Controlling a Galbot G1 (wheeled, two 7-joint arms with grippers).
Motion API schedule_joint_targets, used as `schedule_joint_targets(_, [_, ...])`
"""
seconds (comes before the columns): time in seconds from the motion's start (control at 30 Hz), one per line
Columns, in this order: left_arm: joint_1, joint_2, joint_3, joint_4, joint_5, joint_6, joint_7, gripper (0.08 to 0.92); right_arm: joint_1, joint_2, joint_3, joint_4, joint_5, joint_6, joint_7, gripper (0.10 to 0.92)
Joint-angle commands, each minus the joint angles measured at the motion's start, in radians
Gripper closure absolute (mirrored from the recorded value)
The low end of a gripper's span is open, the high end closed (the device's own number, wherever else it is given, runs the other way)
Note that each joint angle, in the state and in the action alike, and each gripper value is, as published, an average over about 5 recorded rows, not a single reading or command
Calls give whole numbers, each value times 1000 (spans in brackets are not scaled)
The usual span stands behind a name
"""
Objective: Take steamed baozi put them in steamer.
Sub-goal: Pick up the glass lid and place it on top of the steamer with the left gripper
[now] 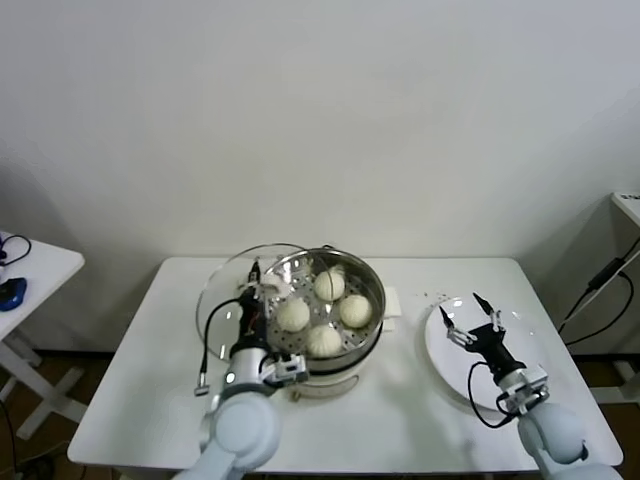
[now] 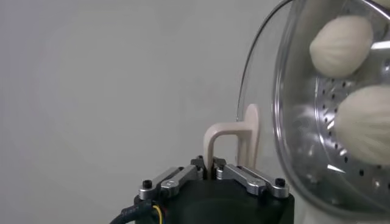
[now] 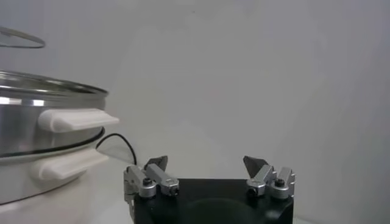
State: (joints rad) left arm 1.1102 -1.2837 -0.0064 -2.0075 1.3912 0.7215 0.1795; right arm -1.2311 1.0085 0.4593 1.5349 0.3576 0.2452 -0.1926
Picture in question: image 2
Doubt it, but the steel steamer basket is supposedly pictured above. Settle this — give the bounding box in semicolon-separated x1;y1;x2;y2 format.
272;0;390;222

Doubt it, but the white steamed baozi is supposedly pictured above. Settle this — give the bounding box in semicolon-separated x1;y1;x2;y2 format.
309;15;375;79
333;84;390;167

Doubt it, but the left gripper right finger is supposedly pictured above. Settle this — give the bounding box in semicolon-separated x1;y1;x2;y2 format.
212;156;290;199

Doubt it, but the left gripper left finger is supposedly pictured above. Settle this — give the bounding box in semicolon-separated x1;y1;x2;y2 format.
138;155;208;201

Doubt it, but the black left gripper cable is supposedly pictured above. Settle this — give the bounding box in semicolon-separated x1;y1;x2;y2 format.
109;202;165;224

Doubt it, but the glass lid with cream handle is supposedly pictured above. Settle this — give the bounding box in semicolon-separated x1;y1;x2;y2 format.
203;0;390;224

